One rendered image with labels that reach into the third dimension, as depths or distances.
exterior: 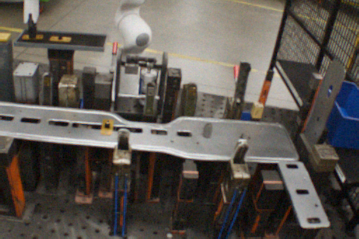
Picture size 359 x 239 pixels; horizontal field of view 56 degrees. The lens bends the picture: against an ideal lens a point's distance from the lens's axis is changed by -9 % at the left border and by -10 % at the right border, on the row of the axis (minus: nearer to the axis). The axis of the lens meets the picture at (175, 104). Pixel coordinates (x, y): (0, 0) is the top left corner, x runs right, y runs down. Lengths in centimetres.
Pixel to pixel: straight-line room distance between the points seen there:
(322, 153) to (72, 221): 90
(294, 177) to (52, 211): 85
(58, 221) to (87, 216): 11
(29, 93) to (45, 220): 47
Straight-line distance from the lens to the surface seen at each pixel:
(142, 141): 120
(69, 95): 134
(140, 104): 143
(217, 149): 123
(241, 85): 136
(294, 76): 179
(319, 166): 127
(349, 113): 163
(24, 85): 137
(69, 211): 138
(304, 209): 113
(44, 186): 146
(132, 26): 158
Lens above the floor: 176
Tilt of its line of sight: 33 degrees down
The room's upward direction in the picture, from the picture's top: 9 degrees clockwise
